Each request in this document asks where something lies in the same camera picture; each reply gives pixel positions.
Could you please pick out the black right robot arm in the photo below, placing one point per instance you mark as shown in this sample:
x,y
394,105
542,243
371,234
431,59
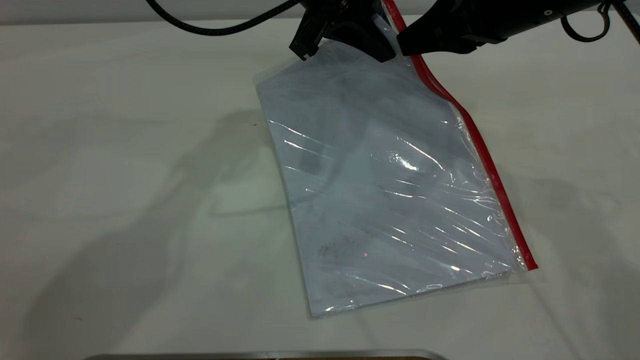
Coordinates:
x,y
550,12

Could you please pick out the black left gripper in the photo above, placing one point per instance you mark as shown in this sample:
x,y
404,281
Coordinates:
x,y
345,11

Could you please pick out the clear plastic bag red zipper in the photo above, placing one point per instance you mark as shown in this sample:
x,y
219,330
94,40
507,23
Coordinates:
x,y
390,190

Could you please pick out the grey metal bar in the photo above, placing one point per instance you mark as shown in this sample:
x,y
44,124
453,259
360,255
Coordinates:
x,y
250,355

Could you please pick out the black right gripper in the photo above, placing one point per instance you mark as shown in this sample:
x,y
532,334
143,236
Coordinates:
x,y
475,17

